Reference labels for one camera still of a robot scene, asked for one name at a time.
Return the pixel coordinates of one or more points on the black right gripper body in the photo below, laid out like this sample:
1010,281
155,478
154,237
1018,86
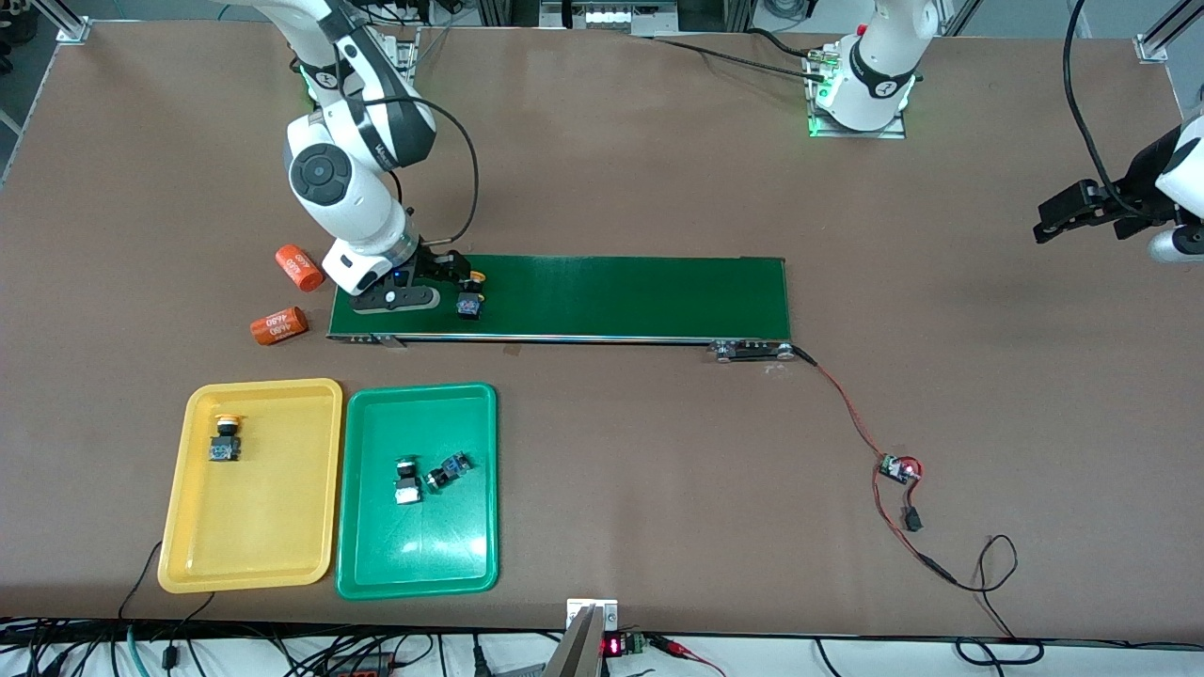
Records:
442,265

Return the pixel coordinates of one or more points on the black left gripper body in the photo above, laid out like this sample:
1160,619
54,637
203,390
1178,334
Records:
1121,209

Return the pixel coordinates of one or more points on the yellow push button switch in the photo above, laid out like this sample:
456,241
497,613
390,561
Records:
225,442
469,305

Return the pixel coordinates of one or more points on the orange cylinder with white print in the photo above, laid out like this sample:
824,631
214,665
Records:
279,326
299,268

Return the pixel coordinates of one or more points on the green push button switch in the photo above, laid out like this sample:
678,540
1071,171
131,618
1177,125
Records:
448,472
407,481

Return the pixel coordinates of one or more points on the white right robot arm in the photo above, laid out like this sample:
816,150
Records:
324,174

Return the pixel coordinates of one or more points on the green conveyor belt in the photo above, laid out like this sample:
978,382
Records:
611,296

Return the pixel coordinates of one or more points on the green plastic tray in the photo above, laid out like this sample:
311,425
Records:
419,545

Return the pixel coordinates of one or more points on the yellow plastic tray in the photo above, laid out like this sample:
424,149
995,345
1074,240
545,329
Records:
273,508

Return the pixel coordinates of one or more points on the grey metal equipment box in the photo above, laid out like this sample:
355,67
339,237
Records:
611,14

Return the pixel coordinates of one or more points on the small green circuit board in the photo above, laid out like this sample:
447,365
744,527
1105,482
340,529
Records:
898,468

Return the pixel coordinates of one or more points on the red digit display module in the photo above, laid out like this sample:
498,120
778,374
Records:
613,646

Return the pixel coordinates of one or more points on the red clip lead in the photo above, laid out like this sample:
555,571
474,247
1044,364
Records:
687,651

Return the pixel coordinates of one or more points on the aluminium frame profile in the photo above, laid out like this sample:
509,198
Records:
71,26
1152,47

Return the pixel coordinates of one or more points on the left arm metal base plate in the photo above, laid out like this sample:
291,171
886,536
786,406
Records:
889,132

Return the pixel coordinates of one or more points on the grey metal camera bracket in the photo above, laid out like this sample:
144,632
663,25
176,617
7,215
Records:
583,649

